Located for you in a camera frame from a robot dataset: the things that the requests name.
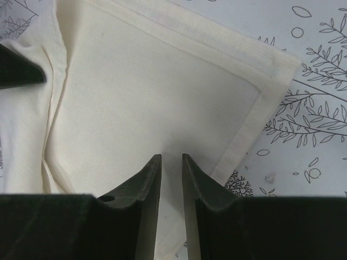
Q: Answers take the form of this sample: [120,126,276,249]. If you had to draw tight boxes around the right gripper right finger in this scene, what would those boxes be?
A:
[182,154,346,259]

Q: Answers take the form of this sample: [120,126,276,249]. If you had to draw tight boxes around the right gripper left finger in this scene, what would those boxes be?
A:
[1,154,162,259]

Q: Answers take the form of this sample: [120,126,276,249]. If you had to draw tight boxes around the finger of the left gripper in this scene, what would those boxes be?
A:
[0,44,47,89]

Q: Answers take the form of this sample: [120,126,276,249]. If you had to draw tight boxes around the white cloth napkin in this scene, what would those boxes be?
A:
[1,1,300,259]

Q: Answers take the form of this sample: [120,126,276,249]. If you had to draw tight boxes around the floral tablecloth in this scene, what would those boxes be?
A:
[1,1,346,197]

